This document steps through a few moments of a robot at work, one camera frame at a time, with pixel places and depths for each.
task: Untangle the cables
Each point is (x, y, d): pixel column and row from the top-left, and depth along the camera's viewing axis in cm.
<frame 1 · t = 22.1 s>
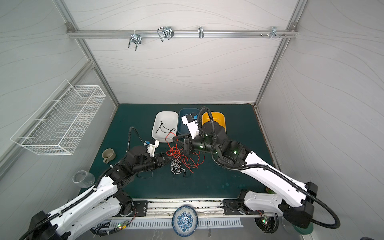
left hand: (174, 156, 74), fingers open
right hand: (175, 134, 59), fingers closed
olive green mug: (108, 154, 92), point 3 cm above the table
clear plastic cup: (83, 179, 67), point 19 cm above the table

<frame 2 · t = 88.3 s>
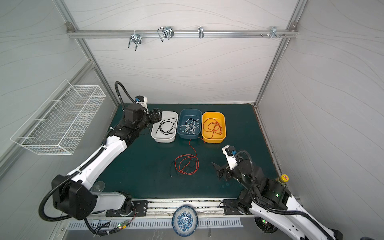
left hand: (159, 108, 79), fingers open
right hand: (223, 153, 68), fingers open
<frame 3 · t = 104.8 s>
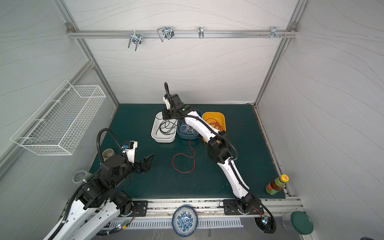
left hand: (147, 151, 72), fingers open
right hand: (164, 109, 92), fingers closed
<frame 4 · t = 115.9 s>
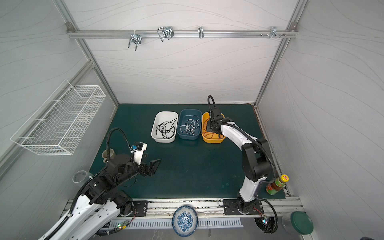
left hand: (156, 155, 73), fingers open
right hand: (214, 123, 94), fingers closed
